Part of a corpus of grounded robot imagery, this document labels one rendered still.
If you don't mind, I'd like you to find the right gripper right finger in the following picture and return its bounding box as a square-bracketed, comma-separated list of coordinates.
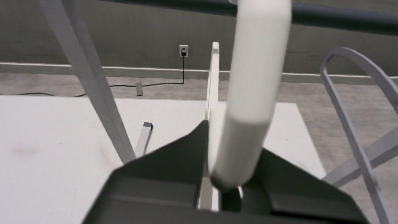
[218, 147, 370, 224]

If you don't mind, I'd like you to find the grey rail rack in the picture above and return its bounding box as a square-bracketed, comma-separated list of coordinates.
[37, 0, 398, 188]

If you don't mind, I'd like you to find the white wire hanger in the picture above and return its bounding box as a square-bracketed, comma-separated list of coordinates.
[198, 0, 291, 210]

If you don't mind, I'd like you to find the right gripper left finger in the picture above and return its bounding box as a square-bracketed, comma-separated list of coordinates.
[93, 120, 209, 208]

